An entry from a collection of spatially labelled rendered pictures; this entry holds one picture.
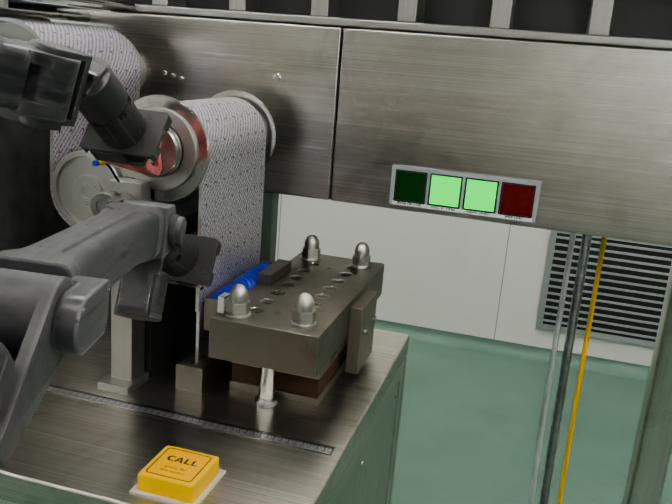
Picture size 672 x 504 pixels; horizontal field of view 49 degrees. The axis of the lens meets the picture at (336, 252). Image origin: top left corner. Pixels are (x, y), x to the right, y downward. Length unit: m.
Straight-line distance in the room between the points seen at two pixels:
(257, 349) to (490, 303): 2.80
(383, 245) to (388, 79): 2.54
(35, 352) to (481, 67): 0.94
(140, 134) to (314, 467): 0.46
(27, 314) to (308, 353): 0.58
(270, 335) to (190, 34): 0.62
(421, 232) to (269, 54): 2.47
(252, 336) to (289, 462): 0.18
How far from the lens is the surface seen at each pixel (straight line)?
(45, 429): 1.05
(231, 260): 1.18
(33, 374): 0.47
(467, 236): 3.69
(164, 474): 0.89
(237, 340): 1.04
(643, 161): 1.26
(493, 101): 1.25
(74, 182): 1.15
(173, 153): 1.03
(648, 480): 1.63
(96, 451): 0.99
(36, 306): 0.48
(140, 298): 0.89
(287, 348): 1.01
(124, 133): 0.92
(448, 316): 3.81
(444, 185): 1.27
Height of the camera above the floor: 1.40
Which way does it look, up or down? 15 degrees down
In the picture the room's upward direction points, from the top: 5 degrees clockwise
